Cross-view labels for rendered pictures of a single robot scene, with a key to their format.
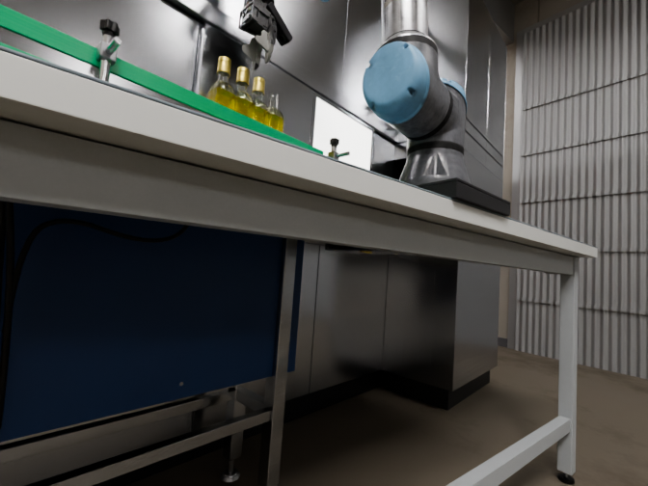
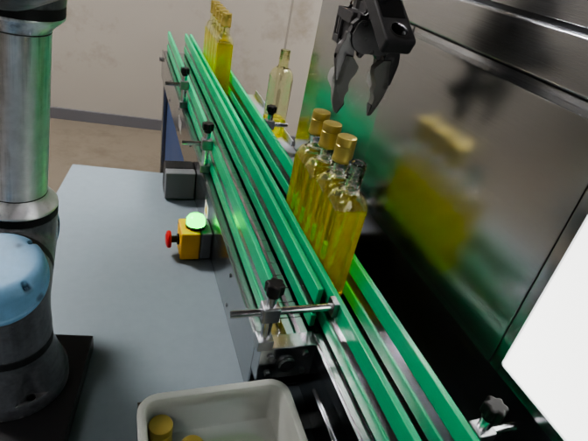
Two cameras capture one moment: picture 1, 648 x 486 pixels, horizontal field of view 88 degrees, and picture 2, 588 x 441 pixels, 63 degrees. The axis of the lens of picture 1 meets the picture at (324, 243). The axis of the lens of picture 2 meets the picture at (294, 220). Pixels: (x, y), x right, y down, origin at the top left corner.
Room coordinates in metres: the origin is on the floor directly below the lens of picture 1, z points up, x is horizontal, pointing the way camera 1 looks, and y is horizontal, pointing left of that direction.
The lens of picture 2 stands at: (1.22, -0.50, 1.43)
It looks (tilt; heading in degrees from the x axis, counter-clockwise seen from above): 30 degrees down; 114
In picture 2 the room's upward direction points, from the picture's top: 12 degrees clockwise
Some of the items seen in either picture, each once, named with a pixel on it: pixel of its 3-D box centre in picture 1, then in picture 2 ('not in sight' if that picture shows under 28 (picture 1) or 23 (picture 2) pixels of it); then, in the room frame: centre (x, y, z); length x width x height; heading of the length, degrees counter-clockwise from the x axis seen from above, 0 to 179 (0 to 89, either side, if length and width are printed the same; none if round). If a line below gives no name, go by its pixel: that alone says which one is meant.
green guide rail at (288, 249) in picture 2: not in sight; (220, 113); (0.39, 0.67, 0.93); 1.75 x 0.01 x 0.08; 138
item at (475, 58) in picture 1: (455, 99); not in sight; (1.95, -0.73, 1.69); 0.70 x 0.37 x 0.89; 138
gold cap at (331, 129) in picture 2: (243, 77); (330, 134); (0.91, 0.26, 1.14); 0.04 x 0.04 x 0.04
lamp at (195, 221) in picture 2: not in sight; (195, 220); (0.65, 0.25, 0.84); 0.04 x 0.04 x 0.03
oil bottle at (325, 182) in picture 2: (254, 136); (325, 224); (0.96, 0.23, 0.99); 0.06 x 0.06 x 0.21; 47
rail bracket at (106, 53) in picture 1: (110, 55); (196, 147); (0.53, 0.38, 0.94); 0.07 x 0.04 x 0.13; 48
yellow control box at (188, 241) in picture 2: not in sight; (192, 239); (0.65, 0.25, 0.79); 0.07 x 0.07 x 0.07; 48
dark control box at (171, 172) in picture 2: not in sight; (178, 180); (0.44, 0.44, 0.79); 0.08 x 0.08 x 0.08; 48
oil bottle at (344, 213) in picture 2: (269, 143); (336, 241); (1.00, 0.19, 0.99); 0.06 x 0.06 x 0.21; 47
